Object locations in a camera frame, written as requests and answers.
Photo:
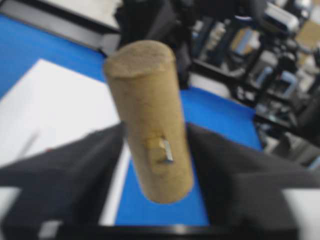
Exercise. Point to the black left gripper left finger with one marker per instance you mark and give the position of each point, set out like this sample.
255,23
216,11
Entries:
68,184

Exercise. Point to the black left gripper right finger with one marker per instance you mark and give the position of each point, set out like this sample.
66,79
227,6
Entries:
244,189

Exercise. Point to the wooden mallet hammer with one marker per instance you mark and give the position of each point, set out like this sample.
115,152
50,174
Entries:
143,81

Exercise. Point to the white foam board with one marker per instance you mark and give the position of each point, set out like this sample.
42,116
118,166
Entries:
51,106

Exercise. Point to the cluttered equipment rack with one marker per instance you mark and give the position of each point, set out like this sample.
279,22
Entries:
247,45

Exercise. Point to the blue table cloth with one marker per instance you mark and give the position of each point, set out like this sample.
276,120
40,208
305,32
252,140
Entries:
206,103

